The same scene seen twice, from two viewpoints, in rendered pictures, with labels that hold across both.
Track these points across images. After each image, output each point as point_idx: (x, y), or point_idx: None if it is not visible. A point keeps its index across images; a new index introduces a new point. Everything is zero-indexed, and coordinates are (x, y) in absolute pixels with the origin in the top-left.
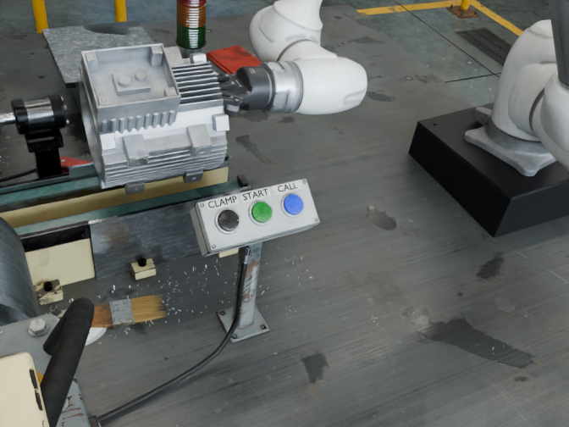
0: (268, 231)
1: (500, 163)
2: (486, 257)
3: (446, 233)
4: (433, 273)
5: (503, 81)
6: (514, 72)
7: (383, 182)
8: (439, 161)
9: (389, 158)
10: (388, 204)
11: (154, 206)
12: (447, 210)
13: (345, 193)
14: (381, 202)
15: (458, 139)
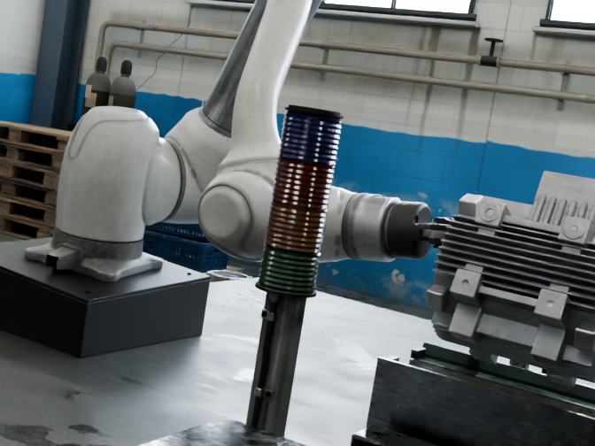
0: None
1: (148, 272)
2: (237, 340)
3: (226, 350)
4: (297, 358)
5: (129, 187)
6: (143, 167)
7: (173, 372)
8: (129, 319)
9: (110, 367)
10: (218, 371)
11: (542, 390)
12: (183, 348)
13: (231, 389)
14: (220, 373)
15: (115, 285)
